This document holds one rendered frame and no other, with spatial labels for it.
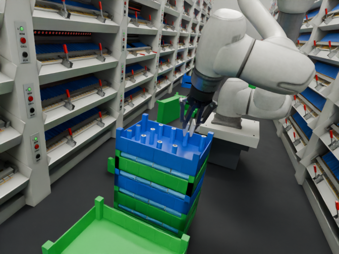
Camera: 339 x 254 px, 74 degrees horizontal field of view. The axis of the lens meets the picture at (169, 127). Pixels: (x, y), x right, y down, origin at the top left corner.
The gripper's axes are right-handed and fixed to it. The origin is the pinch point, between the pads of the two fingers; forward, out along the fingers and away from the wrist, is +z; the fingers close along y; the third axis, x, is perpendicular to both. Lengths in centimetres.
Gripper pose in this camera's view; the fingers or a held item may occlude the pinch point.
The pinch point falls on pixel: (188, 127)
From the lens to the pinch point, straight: 82.7
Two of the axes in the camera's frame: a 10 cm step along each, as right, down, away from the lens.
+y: 9.9, 0.7, 1.6
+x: -0.5, -7.6, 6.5
